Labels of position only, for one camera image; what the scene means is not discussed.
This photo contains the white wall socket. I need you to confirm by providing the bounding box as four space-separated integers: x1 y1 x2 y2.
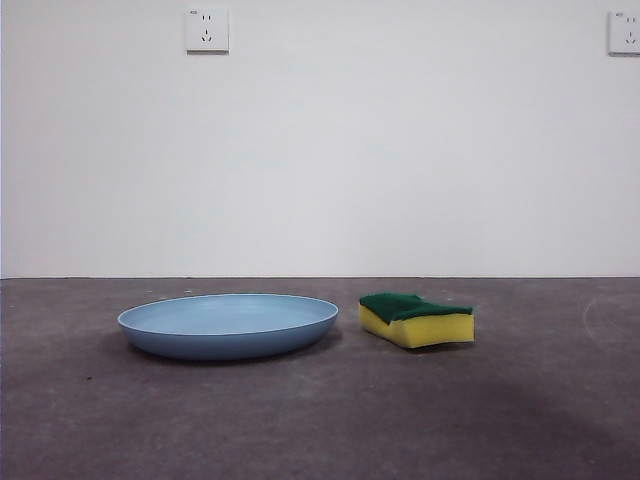
185 7 231 55
607 10 640 56

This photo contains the yellow sponge with green pad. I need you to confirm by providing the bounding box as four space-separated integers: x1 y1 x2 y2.
358 292 476 350

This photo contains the blue round plate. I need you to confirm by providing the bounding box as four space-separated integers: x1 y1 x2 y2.
117 293 340 361

